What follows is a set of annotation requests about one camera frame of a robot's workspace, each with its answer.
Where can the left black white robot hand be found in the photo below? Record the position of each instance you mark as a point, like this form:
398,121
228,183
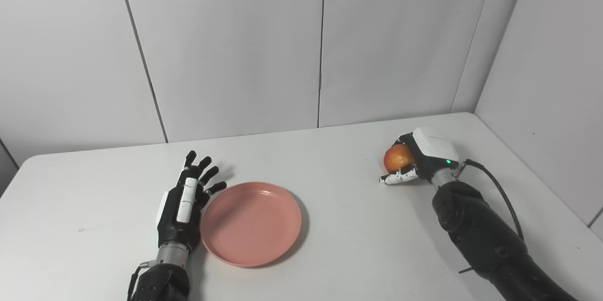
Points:
183,204

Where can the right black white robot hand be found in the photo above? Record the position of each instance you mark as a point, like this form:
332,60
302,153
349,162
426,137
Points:
433,148

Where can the red orange pomegranate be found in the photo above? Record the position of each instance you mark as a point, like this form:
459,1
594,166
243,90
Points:
398,158

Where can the pink round plate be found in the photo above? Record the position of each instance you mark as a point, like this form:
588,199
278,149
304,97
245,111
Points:
250,223

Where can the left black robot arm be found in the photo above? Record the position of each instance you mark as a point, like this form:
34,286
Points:
160,280

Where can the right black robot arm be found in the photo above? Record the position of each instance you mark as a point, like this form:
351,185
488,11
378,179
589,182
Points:
480,230

